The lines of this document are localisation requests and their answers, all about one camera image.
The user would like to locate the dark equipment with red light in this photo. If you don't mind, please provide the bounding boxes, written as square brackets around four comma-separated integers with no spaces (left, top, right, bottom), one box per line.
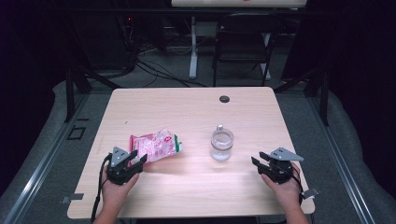
[118,13,139,71]

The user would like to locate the pink and white plastic bag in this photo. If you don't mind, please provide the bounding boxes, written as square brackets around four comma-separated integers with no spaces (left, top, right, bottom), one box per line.
[129,128,184,165]

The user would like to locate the black metal stand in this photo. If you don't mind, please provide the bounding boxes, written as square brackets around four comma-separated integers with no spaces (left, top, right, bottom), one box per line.
[274,63,331,127]
[64,66,122,123]

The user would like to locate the dark curtain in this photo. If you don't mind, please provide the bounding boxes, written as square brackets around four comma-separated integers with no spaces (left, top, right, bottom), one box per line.
[0,0,73,194]
[281,0,396,197]

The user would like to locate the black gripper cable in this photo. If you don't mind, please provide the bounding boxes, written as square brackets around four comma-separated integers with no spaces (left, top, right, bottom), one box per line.
[91,153,113,224]
[290,164,305,207]

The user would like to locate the white desk with white legs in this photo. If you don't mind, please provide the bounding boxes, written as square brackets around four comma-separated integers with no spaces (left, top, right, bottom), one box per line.
[171,0,307,81]

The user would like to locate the grey tape strip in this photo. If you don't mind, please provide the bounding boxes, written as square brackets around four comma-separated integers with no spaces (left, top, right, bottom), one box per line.
[300,186,321,200]
[60,192,85,204]

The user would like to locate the aluminium floor rail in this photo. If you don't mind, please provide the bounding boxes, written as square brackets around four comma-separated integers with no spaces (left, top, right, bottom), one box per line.
[3,92,92,224]
[306,92,376,224]

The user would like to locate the black folding chair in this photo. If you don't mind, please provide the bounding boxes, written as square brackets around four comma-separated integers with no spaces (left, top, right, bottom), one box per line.
[212,12,283,88]

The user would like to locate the person's right hand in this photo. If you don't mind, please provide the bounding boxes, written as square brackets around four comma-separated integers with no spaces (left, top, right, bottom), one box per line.
[261,161,303,213]

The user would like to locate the black floor cables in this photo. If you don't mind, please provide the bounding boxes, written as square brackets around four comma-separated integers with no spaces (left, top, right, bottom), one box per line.
[134,59,208,89]

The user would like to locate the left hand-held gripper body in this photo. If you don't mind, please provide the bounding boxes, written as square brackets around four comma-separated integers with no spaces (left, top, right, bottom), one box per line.
[106,146,145,187]

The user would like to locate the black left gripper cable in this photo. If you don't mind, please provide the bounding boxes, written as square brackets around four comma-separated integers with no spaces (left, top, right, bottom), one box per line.
[91,153,113,224]

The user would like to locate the person's left hand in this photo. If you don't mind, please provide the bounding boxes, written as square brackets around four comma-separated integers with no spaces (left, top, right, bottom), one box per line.
[100,164,140,206]

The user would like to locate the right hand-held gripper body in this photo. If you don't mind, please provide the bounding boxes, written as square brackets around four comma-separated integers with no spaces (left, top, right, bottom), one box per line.
[257,147,304,185]

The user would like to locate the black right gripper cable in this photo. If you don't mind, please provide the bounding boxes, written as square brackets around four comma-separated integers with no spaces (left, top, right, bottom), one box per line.
[290,164,305,207]

